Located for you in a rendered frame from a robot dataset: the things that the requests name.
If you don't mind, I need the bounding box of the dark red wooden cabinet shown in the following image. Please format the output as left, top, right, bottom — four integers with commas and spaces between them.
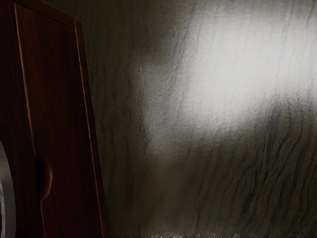
0, 0, 110, 238

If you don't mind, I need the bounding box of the grey round plate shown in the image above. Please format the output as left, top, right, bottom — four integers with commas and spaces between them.
0, 140, 17, 238

